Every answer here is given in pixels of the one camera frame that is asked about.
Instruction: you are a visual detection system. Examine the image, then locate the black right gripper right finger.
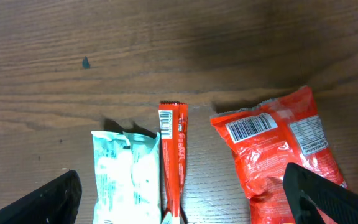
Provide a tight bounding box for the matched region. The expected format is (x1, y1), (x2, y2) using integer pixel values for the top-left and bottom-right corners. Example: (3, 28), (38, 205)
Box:
(283, 162), (358, 224)

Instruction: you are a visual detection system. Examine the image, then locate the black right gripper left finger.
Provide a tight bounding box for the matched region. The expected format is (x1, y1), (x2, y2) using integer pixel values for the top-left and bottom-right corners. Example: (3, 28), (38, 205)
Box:
(0, 170), (82, 224)

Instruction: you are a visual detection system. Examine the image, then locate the orange-red snack bag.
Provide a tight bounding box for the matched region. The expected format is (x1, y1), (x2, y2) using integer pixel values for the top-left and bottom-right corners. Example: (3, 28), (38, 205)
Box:
(211, 86), (347, 223)

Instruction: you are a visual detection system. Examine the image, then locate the pale mint wipes packet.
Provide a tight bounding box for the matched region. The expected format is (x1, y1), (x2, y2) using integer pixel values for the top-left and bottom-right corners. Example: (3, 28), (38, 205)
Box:
(91, 131), (162, 224)

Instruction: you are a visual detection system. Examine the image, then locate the thin red stick packet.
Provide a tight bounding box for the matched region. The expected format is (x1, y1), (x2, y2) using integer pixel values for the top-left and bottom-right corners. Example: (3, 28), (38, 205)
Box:
(158, 101), (188, 223)

